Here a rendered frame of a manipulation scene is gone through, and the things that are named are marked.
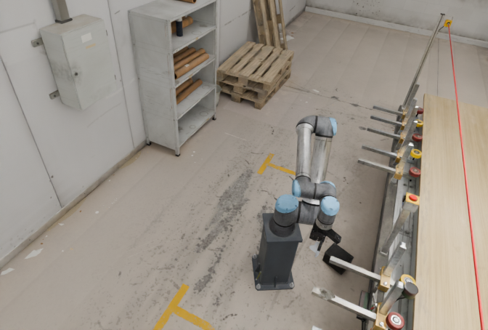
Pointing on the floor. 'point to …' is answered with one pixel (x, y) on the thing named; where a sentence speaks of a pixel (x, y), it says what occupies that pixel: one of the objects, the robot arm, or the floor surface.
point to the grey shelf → (149, 88)
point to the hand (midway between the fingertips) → (319, 247)
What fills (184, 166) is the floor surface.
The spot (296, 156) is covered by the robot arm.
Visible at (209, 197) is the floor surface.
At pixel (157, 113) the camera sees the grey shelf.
